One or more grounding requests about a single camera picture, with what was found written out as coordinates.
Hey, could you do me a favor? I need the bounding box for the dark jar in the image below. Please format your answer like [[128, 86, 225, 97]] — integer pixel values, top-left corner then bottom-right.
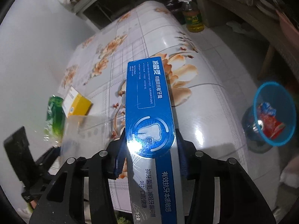
[[164, 0, 181, 8]]

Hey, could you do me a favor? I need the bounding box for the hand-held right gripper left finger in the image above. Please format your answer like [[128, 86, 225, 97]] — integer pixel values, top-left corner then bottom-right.
[[29, 133, 128, 224]]

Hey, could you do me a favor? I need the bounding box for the blue plastic waste basket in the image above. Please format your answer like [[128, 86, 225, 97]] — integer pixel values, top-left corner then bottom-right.
[[241, 82, 296, 154]]

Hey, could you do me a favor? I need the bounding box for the floral tablecloth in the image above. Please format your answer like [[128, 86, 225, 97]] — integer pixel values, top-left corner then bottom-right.
[[14, 1, 282, 216]]

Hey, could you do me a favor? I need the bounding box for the stack of plates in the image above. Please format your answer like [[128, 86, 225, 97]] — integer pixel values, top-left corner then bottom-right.
[[253, 0, 281, 19]]

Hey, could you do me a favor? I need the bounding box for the blue and red wrapper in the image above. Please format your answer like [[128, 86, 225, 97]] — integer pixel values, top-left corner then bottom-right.
[[260, 102, 278, 116]]

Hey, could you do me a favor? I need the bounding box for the cooking oil bottle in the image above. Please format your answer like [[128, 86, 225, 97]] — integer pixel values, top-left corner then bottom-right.
[[181, 0, 205, 33]]

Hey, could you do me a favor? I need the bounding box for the wooden shelf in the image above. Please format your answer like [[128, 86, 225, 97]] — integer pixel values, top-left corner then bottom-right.
[[189, 0, 299, 85]]

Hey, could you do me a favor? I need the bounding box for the grey kitchen counter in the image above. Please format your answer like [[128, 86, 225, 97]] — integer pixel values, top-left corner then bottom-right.
[[70, 0, 194, 32]]

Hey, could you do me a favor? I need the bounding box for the clear plastic box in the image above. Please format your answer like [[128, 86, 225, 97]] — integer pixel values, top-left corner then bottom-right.
[[59, 114, 128, 160]]

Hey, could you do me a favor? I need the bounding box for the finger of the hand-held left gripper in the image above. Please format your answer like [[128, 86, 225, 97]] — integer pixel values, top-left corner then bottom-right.
[[35, 146, 62, 171]]

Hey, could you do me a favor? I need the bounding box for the blue toothpaste box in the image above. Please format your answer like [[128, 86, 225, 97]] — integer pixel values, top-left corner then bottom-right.
[[124, 56, 190, 224]]

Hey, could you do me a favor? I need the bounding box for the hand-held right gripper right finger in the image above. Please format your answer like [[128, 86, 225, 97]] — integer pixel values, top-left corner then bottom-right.
[[175, 128, 274, 224]]

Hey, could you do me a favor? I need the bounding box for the pale shoe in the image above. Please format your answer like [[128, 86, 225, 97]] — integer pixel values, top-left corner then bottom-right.
[[280, 158, 299, 187]]

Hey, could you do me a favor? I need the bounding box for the yellow and white box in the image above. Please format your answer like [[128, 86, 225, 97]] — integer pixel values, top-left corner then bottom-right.
[[62, 86, 93, 118]]

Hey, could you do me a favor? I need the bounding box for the white paper scrap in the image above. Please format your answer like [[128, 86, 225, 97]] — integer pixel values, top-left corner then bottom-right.
[[227, 21, 246, 32]]

